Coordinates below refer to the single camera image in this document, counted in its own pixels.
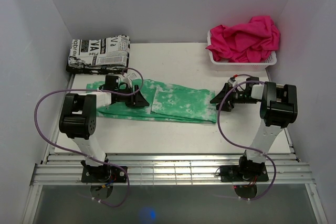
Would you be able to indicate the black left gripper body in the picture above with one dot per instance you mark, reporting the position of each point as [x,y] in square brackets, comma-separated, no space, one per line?
[128,99]

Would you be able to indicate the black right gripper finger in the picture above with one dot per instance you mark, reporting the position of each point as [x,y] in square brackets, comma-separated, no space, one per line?
[227,107]
[219,97]

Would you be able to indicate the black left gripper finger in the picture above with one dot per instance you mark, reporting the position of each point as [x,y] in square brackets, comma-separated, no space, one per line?
[136,91]
[139,101]

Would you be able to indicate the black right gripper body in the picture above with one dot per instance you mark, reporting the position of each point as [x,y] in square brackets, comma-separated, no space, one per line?
[238,97]

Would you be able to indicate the green white tie-dye trousers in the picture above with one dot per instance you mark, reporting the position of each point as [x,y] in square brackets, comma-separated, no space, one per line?
[167,102]

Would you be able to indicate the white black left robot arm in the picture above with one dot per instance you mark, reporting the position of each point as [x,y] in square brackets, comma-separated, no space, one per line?
[78,122]

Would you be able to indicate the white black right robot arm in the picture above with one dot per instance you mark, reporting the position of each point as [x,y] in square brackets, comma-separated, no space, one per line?
[278,109]

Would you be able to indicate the newspaper print folded trousers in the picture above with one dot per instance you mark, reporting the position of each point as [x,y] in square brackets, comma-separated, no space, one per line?
[103,56]

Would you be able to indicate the pink crumpled trousers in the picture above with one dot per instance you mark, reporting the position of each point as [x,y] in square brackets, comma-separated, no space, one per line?
[251,42]

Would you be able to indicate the white plastic basket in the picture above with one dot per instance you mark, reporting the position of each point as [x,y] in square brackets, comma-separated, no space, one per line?
[240,67]

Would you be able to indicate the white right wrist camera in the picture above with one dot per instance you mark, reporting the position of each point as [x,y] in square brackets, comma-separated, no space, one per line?
[232,80]

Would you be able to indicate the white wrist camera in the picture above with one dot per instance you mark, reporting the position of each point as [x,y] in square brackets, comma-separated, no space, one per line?
[128,78]
[232,80]

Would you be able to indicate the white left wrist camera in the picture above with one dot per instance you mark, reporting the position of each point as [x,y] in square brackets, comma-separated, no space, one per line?
[128,78]

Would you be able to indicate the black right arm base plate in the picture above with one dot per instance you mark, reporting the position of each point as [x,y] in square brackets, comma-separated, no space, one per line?
[232,173]

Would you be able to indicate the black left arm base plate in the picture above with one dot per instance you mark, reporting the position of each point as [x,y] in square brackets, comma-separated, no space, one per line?
[114,175]

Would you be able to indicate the aluminium rail frame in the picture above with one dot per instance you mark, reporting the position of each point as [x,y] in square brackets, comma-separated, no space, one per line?
[175,153]

